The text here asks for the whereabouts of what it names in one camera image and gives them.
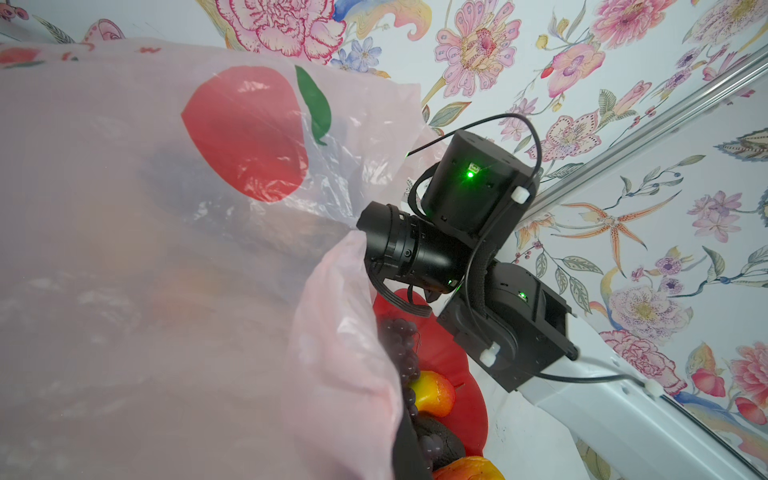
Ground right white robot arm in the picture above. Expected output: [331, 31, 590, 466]
[357, 131, 760, 479]

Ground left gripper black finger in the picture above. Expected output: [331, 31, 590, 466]
[392, 414, 432, 480]

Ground dark toy avocado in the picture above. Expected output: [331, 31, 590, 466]
[413, 415, 466, 471]

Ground dark purple toy grapes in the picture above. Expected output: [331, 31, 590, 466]
[378, 318, 421, 420]

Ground red yellow toy peach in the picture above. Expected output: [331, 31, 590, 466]
[409, 370, 456, 418]

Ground pink plastic bag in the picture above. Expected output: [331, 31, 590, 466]
[1, 39, 425, 479]

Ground aluminium corner post right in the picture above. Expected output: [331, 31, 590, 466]
[522, 47, 767, 221]

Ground red orange toy mango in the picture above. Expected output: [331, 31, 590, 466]
[433, 456, 505, 480]

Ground red flower-shaped plastic plate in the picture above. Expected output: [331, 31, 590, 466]
[373, 294, 489, 456]

